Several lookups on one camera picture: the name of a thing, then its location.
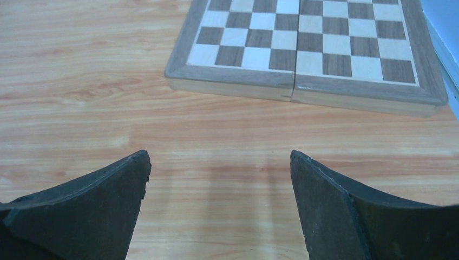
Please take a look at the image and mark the wooden chessboard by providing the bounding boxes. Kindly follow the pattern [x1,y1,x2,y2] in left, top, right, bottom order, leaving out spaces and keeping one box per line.
[165,1,448,116]

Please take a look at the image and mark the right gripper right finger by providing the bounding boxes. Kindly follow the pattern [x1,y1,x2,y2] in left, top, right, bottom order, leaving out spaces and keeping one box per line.
[290,150,458,259]

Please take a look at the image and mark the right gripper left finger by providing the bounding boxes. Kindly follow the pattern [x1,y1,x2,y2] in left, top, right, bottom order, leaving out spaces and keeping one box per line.
[1,150,151,259]

